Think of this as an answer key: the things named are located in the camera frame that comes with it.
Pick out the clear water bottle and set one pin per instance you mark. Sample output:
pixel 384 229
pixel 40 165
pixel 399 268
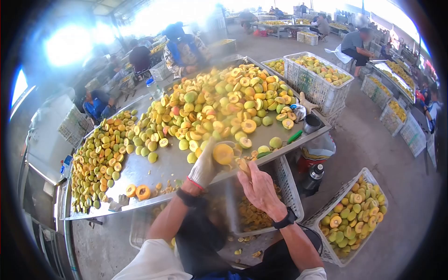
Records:
pixel 154 87

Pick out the black wrist band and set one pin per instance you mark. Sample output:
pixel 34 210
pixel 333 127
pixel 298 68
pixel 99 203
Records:
pixel 189 199
pixel 285 219

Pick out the metal work table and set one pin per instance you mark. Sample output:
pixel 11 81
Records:
pixel 168 164

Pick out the tall white crate of peaches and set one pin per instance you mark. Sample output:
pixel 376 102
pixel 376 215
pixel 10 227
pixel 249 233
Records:
pixel 318 82

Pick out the white blue plastic bag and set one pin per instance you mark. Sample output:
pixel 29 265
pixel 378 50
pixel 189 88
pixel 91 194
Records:
pixel 298 111

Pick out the long table with peaches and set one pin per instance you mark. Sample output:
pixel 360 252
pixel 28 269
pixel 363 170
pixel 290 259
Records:
pixel 393 75

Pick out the yellow peach half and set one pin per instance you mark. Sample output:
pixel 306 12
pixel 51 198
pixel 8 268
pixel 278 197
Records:
pixel 223 154

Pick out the black thermos flask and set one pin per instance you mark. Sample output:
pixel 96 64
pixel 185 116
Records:
pixel 313 178

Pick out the scattered peach pits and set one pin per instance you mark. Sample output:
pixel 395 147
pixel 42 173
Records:
pixel 164 189

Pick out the person's body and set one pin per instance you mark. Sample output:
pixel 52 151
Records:
pixel 154 262

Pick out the metal cup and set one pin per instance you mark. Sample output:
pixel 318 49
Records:
pixel 311 123

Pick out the row of white crates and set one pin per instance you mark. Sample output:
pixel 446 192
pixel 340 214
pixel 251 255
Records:
pixel 393 117

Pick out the spread of small peach halves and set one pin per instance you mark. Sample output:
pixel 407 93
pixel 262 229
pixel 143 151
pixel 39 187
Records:
pixel 98 157

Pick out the beige work glove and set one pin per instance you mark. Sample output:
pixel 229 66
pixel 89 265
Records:
pixel 308 103

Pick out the clear plastic crate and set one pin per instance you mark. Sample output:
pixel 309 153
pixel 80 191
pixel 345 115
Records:
pixel 140 224

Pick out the person's left fingers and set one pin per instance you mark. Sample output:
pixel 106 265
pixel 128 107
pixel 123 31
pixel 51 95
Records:
pixel 209 150

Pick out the empty white crate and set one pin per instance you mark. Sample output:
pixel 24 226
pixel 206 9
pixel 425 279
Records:
pixel 75 126

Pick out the person's left hand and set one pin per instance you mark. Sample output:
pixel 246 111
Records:
pixel 202 169

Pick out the large pile of halved peaches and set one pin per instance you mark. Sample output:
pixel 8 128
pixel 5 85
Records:
pixel 217 101

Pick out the grey work glove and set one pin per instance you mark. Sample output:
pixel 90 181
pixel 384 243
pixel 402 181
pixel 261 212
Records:
pixel 118 203

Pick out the white crate of mixed peaches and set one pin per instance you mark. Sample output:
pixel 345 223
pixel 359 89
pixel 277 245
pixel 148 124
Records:
pixel 350 217

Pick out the white crate of peach pits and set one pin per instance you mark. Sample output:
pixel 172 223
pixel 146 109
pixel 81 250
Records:
pixel 280 189

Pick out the person's right hand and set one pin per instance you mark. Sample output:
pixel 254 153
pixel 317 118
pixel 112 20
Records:
pixel 262 192

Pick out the red yellow printed sack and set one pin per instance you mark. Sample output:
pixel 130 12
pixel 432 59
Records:
pixel 316 150

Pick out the low white crate of peaches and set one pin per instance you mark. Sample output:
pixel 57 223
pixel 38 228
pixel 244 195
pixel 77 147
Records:
pixel 274 65

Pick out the orange pitted peach half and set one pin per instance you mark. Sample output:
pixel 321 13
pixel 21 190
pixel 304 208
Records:
pixel 131 190
pixel 142 192

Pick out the person's right thumb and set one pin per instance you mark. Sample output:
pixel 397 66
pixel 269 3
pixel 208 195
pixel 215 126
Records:
pixel 243 183

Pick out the person's right fingers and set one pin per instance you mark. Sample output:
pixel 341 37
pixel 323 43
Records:
pixel 256 171

